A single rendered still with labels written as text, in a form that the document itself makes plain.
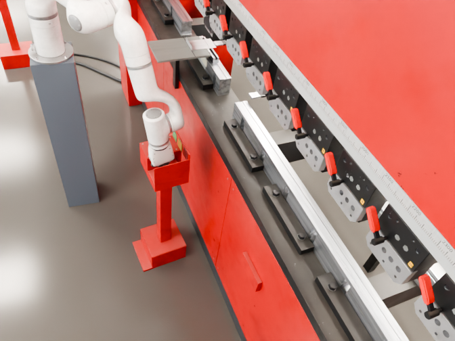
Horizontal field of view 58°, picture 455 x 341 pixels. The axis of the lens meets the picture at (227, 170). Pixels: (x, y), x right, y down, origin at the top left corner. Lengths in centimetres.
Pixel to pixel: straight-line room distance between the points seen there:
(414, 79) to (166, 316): 171
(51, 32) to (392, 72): 141
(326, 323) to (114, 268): 136
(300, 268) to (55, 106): 136
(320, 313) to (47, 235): 170
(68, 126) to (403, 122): 165
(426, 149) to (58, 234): 208
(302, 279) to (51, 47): 140
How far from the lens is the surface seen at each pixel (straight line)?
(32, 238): 259
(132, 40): 146
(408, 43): 96
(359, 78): 108
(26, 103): 346
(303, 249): 144
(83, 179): 249
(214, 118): 186
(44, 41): 197
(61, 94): 208
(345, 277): 136
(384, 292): 149
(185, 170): 179
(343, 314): 137
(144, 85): 151
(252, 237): 163
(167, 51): 205
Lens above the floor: 207
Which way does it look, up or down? 47 degrees down
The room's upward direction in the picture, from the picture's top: 10 degrees clockwise
